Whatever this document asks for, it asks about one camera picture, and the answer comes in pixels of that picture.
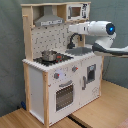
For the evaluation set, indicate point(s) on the right red stove knob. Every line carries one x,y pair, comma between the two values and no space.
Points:
74,69

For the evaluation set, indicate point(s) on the toy cabinet door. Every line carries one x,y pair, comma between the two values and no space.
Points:
90,79

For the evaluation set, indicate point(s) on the red stove knob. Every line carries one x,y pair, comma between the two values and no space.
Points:
74,69
56,75

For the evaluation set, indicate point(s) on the toy oven door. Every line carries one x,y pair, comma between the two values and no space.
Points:
64,95

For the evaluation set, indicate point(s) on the metal toy pot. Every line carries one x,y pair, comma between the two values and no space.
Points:
49,55

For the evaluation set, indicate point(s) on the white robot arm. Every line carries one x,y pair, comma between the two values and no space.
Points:
105,32

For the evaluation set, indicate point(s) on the black toy faucet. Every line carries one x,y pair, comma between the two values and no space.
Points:
71,44

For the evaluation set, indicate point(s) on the grey toy sink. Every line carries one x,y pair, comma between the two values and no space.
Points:
79,51

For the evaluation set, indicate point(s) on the wooden toy kitchen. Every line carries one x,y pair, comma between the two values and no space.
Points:
40,84

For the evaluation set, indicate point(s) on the toy microwave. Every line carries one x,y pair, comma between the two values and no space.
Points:
77,11

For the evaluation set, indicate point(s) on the grey range hood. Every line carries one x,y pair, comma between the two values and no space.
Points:
48,18

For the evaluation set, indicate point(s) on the left red stove knob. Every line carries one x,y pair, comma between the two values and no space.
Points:
56,75

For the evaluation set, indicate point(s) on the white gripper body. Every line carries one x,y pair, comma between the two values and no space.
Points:
80,28

